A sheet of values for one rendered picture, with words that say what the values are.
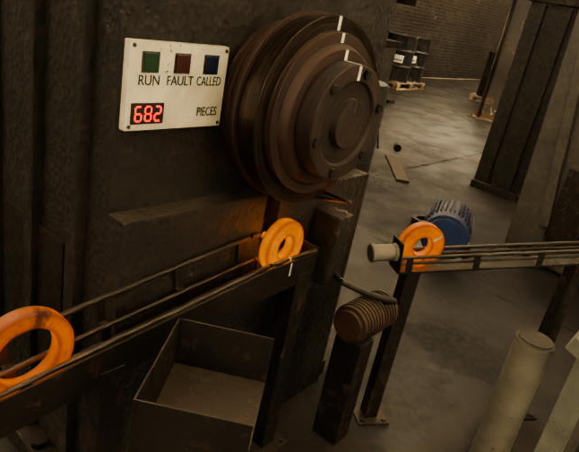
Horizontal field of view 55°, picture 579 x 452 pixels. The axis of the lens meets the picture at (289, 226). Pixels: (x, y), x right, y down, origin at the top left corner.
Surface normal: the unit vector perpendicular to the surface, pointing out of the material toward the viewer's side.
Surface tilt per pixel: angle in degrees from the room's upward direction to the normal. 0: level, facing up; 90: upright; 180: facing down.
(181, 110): 90
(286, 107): 81
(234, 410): 5
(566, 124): 90
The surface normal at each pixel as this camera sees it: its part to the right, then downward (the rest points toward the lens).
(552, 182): -0.81, 0.08
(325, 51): 0.25, -0.51
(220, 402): 0.17, -0.87
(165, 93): 0.74, 0.38
